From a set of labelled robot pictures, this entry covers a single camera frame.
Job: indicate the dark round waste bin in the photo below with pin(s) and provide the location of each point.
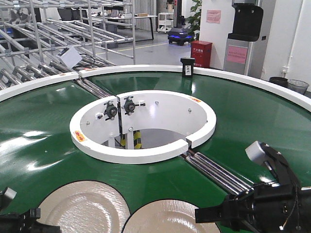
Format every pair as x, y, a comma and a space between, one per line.
279, 81

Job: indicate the metal roller rack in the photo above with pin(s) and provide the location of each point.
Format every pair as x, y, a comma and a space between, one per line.
33, 32

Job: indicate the black bearing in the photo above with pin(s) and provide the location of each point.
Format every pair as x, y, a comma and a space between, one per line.
111, 110
129, 105

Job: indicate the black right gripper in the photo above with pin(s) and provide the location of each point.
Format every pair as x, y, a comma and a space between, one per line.
265, 209

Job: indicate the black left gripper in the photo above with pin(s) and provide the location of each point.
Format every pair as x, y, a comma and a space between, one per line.
22, 223

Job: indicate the grey water dispenser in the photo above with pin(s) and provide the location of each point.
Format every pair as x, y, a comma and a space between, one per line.
246, 29

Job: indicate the cream plate black rim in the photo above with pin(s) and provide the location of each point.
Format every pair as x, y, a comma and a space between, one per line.
85, 207
167, 216

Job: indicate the black mobile robot blue lights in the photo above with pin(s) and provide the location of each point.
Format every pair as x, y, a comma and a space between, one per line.
178, 33

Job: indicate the white cart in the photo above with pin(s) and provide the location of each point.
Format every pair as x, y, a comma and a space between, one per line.
165, 22

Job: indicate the red fire extinguisher cabinet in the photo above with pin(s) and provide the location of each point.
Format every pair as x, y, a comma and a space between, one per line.
201, 52

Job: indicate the green potted plant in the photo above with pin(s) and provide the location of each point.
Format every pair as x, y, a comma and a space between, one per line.
195, 19

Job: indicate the steel conveyor rollers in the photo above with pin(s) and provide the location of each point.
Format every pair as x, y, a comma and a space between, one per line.
222, 177

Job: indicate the wire mesh waste bin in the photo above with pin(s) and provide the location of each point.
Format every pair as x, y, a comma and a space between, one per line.
298, 86

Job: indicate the black sensor box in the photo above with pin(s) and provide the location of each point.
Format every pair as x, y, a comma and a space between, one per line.
188, 65

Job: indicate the white control box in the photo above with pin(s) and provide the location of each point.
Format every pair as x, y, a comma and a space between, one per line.
69, 56

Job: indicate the black bearing right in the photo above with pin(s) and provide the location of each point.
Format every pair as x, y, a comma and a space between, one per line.
129, 105

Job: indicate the black bearing left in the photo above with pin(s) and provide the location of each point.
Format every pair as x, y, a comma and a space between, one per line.
111, 110

